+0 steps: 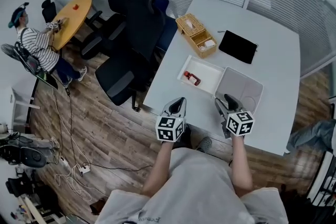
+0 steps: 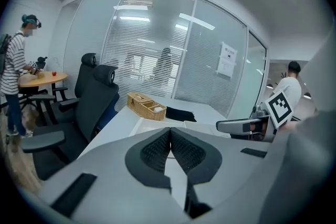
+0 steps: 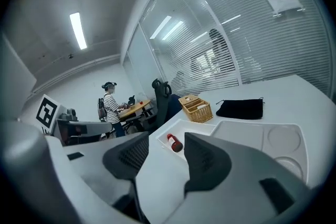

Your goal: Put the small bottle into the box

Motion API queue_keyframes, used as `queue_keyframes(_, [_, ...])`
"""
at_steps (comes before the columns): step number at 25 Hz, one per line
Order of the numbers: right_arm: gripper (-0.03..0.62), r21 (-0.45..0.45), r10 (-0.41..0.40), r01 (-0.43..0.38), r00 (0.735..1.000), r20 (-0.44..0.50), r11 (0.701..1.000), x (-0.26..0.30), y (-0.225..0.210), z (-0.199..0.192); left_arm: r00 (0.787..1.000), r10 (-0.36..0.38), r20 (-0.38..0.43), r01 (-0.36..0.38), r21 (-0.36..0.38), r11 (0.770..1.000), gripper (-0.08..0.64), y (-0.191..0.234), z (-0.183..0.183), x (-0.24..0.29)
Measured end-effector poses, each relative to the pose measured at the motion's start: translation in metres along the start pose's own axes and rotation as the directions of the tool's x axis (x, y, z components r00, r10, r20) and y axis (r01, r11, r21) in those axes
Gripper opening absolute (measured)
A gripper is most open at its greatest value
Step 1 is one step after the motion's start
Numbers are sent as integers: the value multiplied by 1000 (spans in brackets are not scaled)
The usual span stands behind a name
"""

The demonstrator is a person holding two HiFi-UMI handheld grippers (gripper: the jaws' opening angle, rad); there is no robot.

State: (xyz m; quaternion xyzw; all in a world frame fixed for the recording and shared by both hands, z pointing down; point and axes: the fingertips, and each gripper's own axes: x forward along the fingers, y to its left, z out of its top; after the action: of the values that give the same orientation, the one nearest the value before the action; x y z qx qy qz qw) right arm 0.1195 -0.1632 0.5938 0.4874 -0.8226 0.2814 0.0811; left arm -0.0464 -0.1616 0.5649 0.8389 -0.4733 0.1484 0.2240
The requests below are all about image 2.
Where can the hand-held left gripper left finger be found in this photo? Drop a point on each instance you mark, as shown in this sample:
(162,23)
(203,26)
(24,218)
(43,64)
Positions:
(110,178)

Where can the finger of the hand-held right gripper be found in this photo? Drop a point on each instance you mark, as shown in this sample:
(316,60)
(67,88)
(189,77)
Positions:
(231,126)

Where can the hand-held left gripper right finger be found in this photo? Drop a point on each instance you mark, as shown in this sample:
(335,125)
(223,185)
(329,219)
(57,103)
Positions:
(231,165)

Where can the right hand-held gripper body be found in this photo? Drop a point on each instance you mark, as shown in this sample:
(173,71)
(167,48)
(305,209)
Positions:
(279,110)

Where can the person's right forearm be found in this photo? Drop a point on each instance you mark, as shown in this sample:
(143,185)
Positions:
(290,125)

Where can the wicker tissue organizer box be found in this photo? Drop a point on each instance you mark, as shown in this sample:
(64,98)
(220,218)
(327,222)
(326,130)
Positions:
(144,106)

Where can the person's grey shirt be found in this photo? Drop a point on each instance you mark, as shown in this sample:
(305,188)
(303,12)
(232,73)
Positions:
(309,152)

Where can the white paper notice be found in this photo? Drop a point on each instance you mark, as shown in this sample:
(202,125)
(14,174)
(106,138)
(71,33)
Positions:
(227,60)

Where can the large black office chair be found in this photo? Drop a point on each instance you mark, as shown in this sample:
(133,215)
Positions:
(89,112)

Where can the oval wooden table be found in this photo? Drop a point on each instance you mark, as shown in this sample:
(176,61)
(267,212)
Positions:
(50,80)

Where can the small black office chair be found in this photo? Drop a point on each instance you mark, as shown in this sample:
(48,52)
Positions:
(42,61)

